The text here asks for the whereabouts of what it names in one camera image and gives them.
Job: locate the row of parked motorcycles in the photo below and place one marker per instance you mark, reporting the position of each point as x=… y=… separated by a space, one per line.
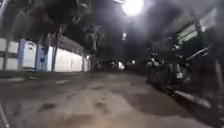
x=168 y=68

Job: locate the row of trees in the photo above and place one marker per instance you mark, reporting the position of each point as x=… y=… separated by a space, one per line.
x=60 y=40

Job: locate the white wall with blue pillars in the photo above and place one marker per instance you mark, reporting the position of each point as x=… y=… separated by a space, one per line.
x=65 y=60

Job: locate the vehicle with headlights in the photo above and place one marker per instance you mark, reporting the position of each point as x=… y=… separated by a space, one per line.
x=117 y=65

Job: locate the building with pale signboard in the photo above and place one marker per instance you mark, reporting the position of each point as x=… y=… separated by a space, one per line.
x=196 y=31

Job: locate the pale kerb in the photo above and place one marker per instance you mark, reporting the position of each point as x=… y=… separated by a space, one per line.
x=191 y=98

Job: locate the grey asphalt road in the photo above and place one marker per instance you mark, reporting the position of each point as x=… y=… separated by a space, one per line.
x=110 y=103

